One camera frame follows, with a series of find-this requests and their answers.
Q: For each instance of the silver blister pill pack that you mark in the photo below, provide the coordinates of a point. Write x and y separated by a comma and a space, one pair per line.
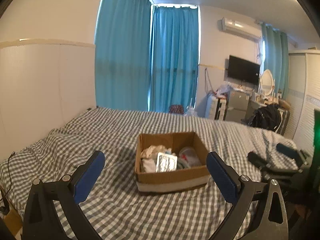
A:
166, 162

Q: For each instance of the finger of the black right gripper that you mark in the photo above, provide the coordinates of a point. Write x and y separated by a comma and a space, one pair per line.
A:
266, 168
299, 156

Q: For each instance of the blue curtain left panel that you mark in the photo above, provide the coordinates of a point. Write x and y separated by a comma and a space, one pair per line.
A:
122, 57

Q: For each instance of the white oval vanity mirror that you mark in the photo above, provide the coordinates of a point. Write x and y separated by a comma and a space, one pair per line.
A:
266, 84

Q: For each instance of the white suitcase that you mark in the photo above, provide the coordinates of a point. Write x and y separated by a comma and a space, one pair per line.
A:
215, 108

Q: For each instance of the brown cardboard box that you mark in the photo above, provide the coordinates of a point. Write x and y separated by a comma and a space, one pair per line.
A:
174, 181

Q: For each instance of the blue side window curtain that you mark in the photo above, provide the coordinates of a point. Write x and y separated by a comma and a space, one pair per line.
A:
276, 57

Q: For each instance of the clear water jug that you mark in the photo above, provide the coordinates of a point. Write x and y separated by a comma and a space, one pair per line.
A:
191, 110

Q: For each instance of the red patterned bag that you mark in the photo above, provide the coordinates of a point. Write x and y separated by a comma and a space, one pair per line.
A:
176, 109

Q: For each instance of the white air conditioner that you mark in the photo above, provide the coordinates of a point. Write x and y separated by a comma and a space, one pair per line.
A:
240, 29

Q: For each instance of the grey plastic clothes hanger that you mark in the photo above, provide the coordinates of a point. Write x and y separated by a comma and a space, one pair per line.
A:
182, 164

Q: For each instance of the blue curtain panel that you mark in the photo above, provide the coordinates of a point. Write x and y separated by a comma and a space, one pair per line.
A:
122, 57
174, 49

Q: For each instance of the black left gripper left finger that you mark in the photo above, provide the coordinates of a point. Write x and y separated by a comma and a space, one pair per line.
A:
40, 217

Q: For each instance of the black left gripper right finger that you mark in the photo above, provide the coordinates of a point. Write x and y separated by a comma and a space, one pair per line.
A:
270, 218

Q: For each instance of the white wardrobe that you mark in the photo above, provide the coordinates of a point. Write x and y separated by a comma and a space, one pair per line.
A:
303, 97

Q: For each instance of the blue curtain right panel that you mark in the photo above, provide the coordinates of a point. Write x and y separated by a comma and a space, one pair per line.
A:
174, 49

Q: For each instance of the grey mini fridge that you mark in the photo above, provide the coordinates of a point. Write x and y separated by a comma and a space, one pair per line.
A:
237, 103

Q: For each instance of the black wall television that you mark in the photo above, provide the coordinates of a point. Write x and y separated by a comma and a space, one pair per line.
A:
243, 70

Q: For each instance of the black bag on chair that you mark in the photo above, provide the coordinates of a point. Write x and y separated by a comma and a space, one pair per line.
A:
267, 117

